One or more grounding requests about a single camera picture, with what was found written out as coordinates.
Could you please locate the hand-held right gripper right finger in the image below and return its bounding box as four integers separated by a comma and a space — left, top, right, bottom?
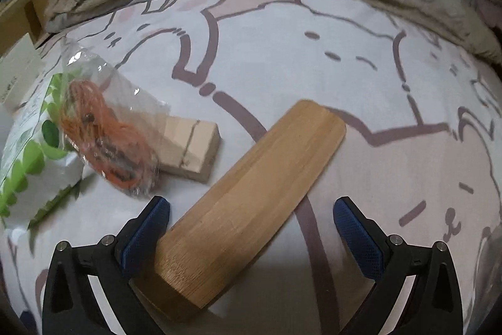
333, 196, 463, 335

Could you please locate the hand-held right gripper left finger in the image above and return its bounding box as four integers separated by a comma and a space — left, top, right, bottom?
41, 196, 171, 335

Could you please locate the wooden block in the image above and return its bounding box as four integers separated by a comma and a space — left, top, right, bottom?
157, 115, 220, 184

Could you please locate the green tissue pack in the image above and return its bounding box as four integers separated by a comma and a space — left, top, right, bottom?
0, 72, 99, 230

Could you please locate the printed blanket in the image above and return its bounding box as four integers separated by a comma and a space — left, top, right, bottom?
0, 0, 502, 335

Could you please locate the white storage box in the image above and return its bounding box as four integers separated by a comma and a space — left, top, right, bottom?
0, 33, 44, 112

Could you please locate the orange cord in clear bag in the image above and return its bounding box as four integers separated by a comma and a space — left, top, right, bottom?
59, 45, 171, 198

